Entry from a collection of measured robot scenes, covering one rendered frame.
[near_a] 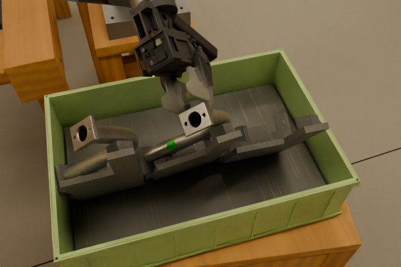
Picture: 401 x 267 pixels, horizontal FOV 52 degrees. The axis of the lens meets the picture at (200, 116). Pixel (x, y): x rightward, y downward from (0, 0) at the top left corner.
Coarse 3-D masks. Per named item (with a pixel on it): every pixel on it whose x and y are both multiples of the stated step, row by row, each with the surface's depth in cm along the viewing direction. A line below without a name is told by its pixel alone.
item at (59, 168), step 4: (60, 164) 87; (64, 164) 87; (68, 164) 88; (72, 164) 89; (56, 168) 86; (60, 168) 86; (64, 168) 87; (56, 172) 86; (60, 172) 86; (56, 176) 86; (60, 176) 85; (60, 180) 85; (60, 188) 85; (60, 192) 85; (64, 192) 85
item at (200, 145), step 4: (204, 140) 82; (208, 140) 84; (212, 140) 85; (156, 144) 91; (196, 144) 83; (200, 144) 82; (204, 144) 82; (208, 144) 83; (196, 148) 83; (200, 148) 82; (204, 148) 82; (168, 156) 88; (172, 156) 89; (176, 156) 90; (156, 160) 87; (160, 160) 87; (164, 160) 86; (168, 160) 87
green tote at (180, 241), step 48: (48, 96) 99; (96, 96) 102; (144, 96) 107; (288, 96) 109; (48, 144) 90; (336, 144) 90; (336, 192) 85; (144, 240) 77; (192, 240) 85; (240, 240) 92
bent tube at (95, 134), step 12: (84, 120) 64; (72, 132) 66; (84, 132) 66; (96, 132) 63; (108, 132) 67; (120, 132) 69; (132, 132) 72; (84, 144) 64; (96, 156) 82; (72, 168) 85; (84, 168) 83; (96, 168) 82
